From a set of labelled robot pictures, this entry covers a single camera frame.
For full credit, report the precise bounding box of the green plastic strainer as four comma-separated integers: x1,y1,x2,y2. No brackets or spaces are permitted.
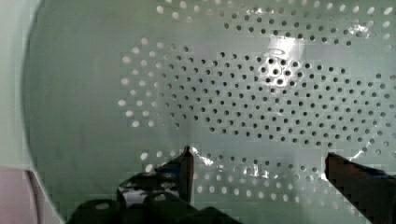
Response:
22,0,395,224

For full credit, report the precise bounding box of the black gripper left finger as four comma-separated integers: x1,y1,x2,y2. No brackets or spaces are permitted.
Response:
155,146,194,203

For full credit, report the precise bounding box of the pink oval plate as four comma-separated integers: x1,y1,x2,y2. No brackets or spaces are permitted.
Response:
0,166,38,224

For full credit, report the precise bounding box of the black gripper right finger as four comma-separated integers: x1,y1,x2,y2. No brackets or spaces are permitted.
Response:
325,153,396,224

